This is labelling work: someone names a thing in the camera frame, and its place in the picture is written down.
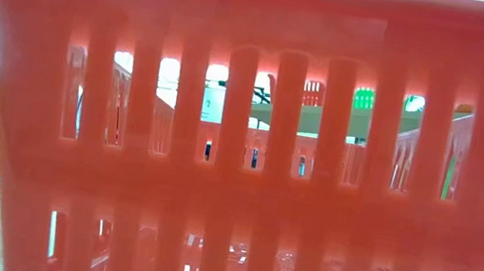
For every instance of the red plastic slotted basket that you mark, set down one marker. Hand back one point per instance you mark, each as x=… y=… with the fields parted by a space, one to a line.
x=308 y=92
x=238 y=192

